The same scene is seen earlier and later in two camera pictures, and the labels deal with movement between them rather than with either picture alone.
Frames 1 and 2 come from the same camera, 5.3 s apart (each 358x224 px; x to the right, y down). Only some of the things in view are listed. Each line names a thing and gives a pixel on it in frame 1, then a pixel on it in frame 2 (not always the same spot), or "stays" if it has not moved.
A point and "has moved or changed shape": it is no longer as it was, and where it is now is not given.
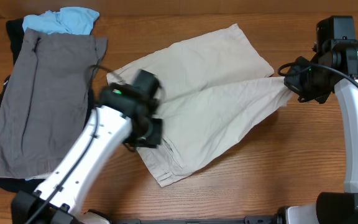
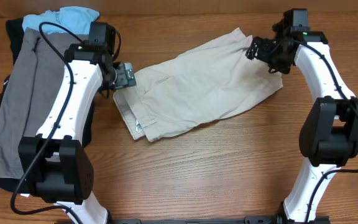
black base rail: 260,219 stays
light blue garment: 69,20 stays
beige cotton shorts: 215,86 has moved or changed shape
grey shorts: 46,106 stays
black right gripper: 294,83 to 262,43
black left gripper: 154,140 to 125,73
